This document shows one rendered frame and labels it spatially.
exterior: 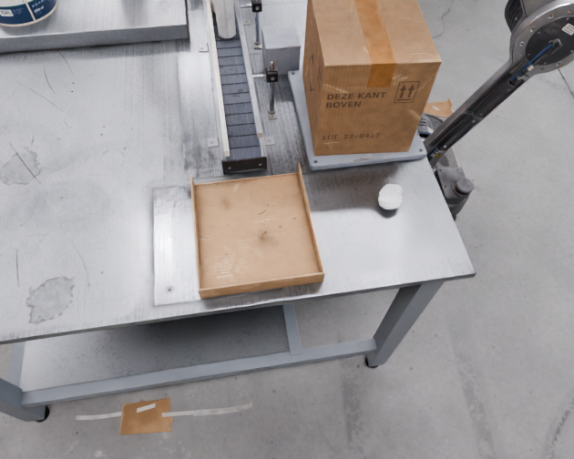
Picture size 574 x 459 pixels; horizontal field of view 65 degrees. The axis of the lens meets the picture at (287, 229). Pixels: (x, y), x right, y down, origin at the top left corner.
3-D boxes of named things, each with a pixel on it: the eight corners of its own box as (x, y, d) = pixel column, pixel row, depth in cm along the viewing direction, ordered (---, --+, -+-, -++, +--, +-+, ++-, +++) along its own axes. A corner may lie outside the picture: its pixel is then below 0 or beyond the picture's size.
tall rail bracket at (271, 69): (250, 110, 124) (247, 58, 110) (276, 107, 125) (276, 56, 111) (251, 118, 122) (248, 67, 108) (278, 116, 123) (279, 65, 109)
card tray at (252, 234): (192, 185, 110) (189, 174, 106) (298, 173, 113) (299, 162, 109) (199, 299, 94) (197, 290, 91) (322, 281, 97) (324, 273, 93)
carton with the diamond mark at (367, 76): (302, 76, 129) (308, -19, 106) (384, 73, 131) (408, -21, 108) (313, 157, 113) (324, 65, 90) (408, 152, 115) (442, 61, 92)
